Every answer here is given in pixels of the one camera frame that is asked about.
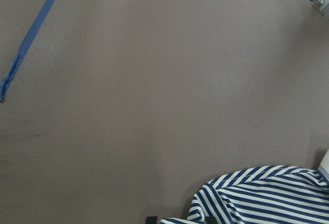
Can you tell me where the aluminium frame post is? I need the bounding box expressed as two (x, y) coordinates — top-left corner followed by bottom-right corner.
(313, 0), (329, 17)

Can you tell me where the blue white striped polo shirt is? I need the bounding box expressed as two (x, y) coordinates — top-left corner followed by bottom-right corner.
(160, 154), (328, 223)

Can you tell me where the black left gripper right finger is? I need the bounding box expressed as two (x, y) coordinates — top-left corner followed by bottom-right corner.
(205, 216), (216, 224)

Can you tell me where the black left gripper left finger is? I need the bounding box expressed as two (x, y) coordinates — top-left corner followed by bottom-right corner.
(145, 216), (157, 224)

